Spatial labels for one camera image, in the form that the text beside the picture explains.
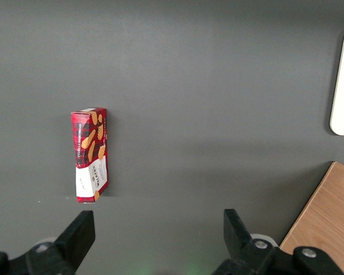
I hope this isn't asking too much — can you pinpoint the wooden two-drawer cabinet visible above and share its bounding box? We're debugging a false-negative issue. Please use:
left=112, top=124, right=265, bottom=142
left=279, top=161, right=344, bottom=275

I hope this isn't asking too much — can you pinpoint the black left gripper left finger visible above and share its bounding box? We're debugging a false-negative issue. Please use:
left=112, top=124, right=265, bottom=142
left=0, top=210, right=96, bottom=275

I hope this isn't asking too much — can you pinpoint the red tartan shortbread box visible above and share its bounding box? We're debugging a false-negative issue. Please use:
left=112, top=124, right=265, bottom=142
left=71, top=107, right=109, bottom=204

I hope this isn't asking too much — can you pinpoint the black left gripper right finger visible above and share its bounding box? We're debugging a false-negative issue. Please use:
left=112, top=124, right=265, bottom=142
left=212, top=209, right=344, bottom=275

